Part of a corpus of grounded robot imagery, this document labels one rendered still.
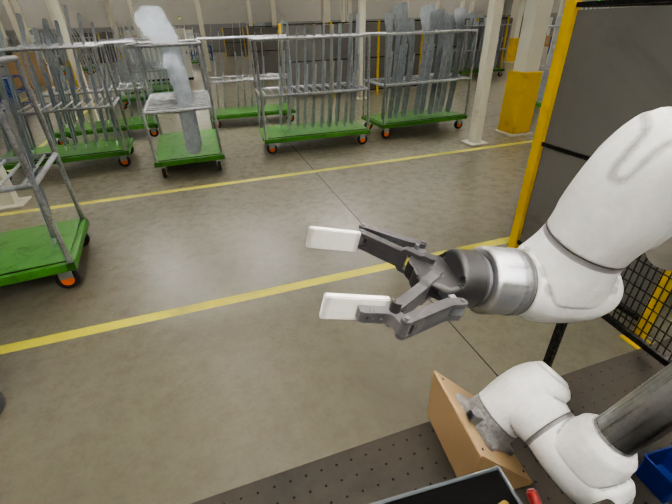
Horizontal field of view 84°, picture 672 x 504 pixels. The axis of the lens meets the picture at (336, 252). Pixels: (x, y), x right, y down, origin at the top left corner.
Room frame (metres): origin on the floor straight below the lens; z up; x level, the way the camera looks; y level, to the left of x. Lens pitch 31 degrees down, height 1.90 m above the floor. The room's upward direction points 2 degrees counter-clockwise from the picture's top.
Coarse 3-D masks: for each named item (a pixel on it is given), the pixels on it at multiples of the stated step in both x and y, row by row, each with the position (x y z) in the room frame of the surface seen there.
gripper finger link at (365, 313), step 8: (360, 312) 0.29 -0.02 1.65; (368, 312) 0.29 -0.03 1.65; (376, 312) 0.29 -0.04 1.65; (384, 312) 0.29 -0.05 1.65; (400, 312) 0.30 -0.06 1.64; (360, 320) 0.29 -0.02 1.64; (368, 320) 0.29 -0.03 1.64; (376, 320) 0.29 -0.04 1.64; (384, 320) 0.29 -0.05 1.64; (392, 320) 0.29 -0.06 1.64; (392, 328) 0.29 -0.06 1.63; (400, 328) 0.28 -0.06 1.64; (408, 328) 0.28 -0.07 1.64
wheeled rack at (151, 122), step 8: (128, 40) 8.94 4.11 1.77; (136, 40) 8.88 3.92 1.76; (136, 48) 8.12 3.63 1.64; (24, 64) 7.44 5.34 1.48; (32, 80) 7.45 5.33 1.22; (144, 80) 8.11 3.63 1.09; (80, 88) 8.51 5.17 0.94; (88, 88) 8.57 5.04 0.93; (128, 88) 8.01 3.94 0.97; (144, 88) 8.10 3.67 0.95; (48, 96) 7.50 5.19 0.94; (56, 96) 7.56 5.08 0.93; (104, 120) 8.56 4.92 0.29; (120, 120) 8.50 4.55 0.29; (128, 120) 8.47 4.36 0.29; (136, 120) 8.44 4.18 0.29; (152, 120) 8.38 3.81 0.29; (64, 128) 7.89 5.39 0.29; (88, 128) 7.81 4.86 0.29; (96, 128) 7.78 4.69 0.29; (112, 128) 7.80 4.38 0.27; (136, 128) 7.96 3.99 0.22; (152, 128) 8.12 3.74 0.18; (56, 136) 7.44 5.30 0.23
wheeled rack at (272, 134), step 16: (256, 48) 6.50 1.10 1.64; (352, 48) 7.85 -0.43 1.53; (368, 48) 6.94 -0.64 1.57; (256, 64) 6.48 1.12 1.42; (352, 64) 7.84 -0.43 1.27; (368, 64) 6.94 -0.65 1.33; (352, 80) 7.84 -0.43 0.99; (368, 80) 6.94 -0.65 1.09; (256, 96) 7.38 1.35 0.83; (272, 96) 6.53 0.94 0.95; (368, 96) 6.94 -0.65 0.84; (368, 112) 6.94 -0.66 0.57; (272, 128) 7.25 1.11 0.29; (304, 128) 7.16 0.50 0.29; (320, 128) 7.11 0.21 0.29; (336, 128) 7.07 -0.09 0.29; (352, 128) 7.02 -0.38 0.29; (368, 128) 6.94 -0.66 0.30; (272, 144) 6.55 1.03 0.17
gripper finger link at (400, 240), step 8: (360, 224) 0.47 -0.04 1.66; (376, 232) 0.46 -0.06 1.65; (384, 232) 0.46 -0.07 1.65; (392, 232) 0.47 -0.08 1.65; (392, 240) 0.45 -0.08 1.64; (400, 240) 0.45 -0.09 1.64; (408, 240) 0.45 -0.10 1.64; (416, 240) 0.45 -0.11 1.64; (424, 248) 0.45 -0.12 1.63; (408, 256) 0.45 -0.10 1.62
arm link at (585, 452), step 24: (648, 384) 0.56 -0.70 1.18; (624, 408) 0.55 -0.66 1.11; (648, 408) 0.52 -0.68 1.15; (552, 432) 0.60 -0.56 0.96; (576, 432) 0.57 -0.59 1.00; (600, 432) 0.55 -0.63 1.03; (624, 432) 0.52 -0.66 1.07; (648, 432) 0.50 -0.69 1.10; (552, 456) 0.56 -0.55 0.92; (576, 456) 0.53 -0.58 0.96; (600, 456) 0.51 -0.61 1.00; (624, 456) 0.50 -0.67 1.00; (576, 480) 0.50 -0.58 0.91; (600, 480) 0.48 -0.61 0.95; (624, 480) 0.48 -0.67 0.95
